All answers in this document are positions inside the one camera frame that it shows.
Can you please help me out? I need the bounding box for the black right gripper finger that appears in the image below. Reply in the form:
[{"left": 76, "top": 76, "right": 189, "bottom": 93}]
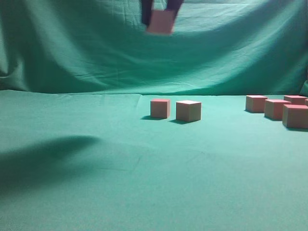
[
  {"left": 165, "top": 0, "right": 183, "bottom": 31},
  {"left": 140, "top": 0, "right": 153, "bottom": 26}
]

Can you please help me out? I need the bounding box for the pink cube placed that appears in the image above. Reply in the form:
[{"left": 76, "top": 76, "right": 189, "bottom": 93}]
[
  {"left": 150, "top": 99, "right": 170, "bottom": 119},
  {"left": 146, "top": 10, "right": 175, "bottom": 35},
  {"left": 176, "top": 100, "right": 202, "bottom": 122}
]

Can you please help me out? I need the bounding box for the pink cube column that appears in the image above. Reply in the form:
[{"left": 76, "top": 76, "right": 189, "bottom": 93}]
[
  {"left": 264, "top": 99, "right": 291, "bottom": 120},
  {"left": 284, "top": 95, "right": 307, "bottom": 105},
  {"left": 245, "top": 95, "right": 268, "bottom": 113},
  {"left": 282, "top": 104, "right": 308, "bottom": 129}
]

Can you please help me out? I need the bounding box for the green backdrop cloth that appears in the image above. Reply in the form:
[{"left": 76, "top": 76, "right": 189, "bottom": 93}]
[{"left": 0, "top": 0, "right": 308, "bottom": 231}]

